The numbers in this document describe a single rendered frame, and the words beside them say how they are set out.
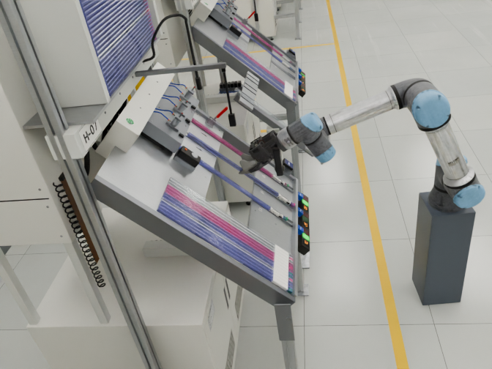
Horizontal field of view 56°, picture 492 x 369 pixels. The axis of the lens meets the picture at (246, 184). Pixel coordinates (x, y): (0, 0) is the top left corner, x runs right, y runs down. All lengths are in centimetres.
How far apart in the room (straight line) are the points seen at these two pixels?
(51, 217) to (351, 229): 188
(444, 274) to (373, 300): 37
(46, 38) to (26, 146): 28
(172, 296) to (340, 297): 103
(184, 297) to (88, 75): 86
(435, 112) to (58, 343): 156
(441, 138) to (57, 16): 128
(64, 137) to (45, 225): 36
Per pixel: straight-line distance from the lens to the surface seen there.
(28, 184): 143
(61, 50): 131
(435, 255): 227
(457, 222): 218
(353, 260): 268
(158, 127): 156
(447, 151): 183
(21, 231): 156
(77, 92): 134
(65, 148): 125
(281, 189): 191
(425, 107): 169
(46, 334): 190
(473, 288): 262
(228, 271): 144
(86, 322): 181
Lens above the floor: 185
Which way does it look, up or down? 34 degrees down
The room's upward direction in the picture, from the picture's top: 9 degrees counter-clockwise
